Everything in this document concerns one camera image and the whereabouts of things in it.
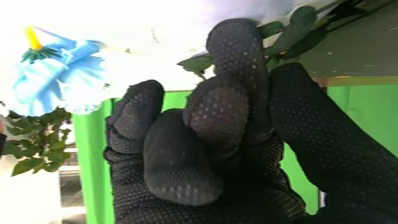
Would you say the green sprig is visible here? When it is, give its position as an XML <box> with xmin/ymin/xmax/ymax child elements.
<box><xmin>176</xmin><ymin>0</ymin><xmax>382</xmax><ymax>80</ymax></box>

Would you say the green leafy plant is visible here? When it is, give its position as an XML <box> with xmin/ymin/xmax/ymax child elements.
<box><xmin>0</xmin><ymin>105</ymin><xmax>76</xmax><ymax>178</ymax></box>

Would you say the white sheet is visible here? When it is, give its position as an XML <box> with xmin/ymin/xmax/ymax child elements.
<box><xmin>0</xmin><ymin>0</ymin><xmax>357</xmax><ymax>111</ymax></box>

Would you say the blue flower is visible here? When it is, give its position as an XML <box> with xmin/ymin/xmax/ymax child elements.
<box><xmin>9</xmin><ymin>25</ymin><xmax>131</xmax><ymax>118</ymax></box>

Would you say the dark mat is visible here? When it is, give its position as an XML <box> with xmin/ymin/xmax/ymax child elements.
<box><xmin>296</xmin><ymin>9</ymin><xmax>398</xmax><ymax>80</ymax></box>

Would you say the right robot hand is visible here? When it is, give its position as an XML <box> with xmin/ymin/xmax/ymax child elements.
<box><xmin>101</xmin><ymin>18</ymin><xmax>398</xmax><ymax>224</ymax></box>

